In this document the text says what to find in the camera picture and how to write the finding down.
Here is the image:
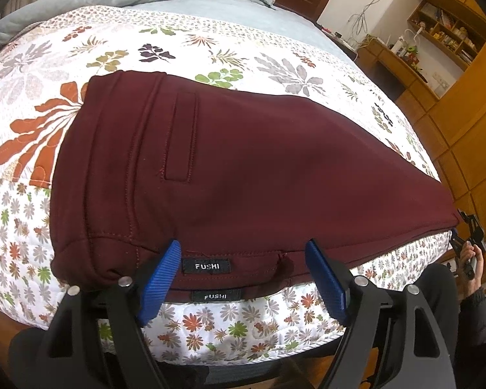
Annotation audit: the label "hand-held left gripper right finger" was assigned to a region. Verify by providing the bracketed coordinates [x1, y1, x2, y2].
[306, 239, 456, 389]

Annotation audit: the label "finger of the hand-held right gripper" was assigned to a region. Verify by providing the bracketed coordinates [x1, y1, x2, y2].
[449, 209, 486, 253]

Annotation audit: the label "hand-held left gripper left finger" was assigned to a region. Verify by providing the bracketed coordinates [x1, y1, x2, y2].
[36, 239, 183, 389]

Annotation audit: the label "maroon pants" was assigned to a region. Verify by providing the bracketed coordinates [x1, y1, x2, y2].
[51, 71, 459, 293]

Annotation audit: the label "person's right forearm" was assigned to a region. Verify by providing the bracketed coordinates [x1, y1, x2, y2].
[456, 279, 486, 389]

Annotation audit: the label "person's right hand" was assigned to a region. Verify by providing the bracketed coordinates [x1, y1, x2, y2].
[457, 242, 484, 283]

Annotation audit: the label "wooden wardrobe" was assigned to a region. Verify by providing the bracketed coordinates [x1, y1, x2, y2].
[395, 0, 486, 292]

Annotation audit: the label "wooden desk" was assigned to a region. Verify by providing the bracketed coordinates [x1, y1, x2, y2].
[356, 36, 444, 104]

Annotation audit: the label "dark wooden nightstand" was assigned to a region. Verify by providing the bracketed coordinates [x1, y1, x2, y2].
[316, 20, 359, 63]

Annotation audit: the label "white floral quilt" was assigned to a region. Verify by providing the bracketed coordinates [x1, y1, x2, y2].
[0, 4, 460, 363]

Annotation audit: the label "grey-blue bed sheet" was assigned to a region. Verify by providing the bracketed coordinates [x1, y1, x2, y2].
[125, 3, 359, 63]

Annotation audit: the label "wooden wall shelf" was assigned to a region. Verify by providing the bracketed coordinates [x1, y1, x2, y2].
[407, 0, 486, 73]

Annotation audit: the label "hanging white cables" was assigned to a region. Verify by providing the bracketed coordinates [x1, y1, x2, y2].
[346, 0, 411, 47]

